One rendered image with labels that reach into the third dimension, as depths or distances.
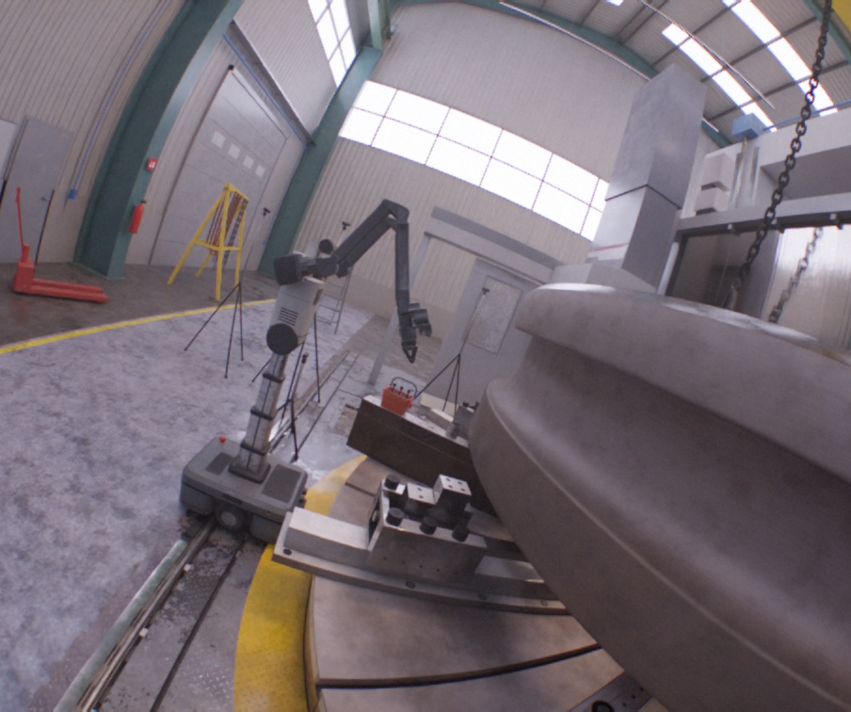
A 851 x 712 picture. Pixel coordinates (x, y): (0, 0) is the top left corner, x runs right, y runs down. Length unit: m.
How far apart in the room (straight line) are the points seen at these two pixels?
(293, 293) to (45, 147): 5.89
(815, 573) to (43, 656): 2.26
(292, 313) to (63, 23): 6.17
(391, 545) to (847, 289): 4.46
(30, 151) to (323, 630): 6.78
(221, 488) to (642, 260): 4.88
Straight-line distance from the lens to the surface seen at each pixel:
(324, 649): 1.47
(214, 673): 1.69
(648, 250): 5.25
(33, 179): 7.10
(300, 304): 1.83
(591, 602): 1.15
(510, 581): 1.94
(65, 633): 1.78
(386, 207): 1.67
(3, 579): 1.97
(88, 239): 8.09
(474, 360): 5.72
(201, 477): 2.15
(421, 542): 1.54
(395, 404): 2.62
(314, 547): 1.68
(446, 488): 1.56
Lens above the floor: 1.50
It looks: 8 degrees down
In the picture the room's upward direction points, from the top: 22 degrees clockwise
